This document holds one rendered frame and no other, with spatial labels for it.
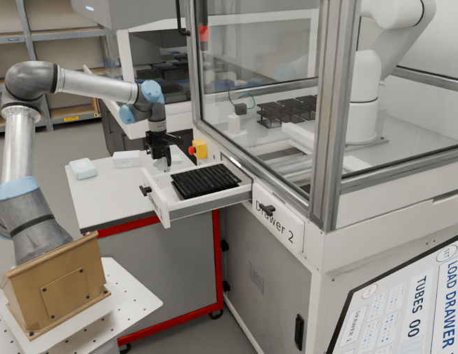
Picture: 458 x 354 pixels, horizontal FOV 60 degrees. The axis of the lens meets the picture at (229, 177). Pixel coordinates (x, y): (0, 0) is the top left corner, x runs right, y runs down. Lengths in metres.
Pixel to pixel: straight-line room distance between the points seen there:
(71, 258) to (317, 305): 0.73
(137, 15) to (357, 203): 1.43
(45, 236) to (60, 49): 4.48
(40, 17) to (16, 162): 4.18
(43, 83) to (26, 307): 0.66
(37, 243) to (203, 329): 1.21
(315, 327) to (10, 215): 0.95
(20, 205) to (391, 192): 1.01
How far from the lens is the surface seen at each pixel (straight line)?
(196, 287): 1.93
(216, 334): 2.10
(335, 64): 0.96
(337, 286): 1.31
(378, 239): 1.29
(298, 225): 1.19
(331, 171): 1.03
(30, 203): 1.15
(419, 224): 1.40
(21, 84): 1.39
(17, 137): 1.39
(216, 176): 1.50
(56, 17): 5.44
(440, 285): 0.71
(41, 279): 1.11
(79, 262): 1.13
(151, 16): 2.12
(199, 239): 1.77
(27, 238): 1.14
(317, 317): 1.33
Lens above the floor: 1.57
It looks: 27 degrees down
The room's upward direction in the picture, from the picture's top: 2 degrees counter-clockwise
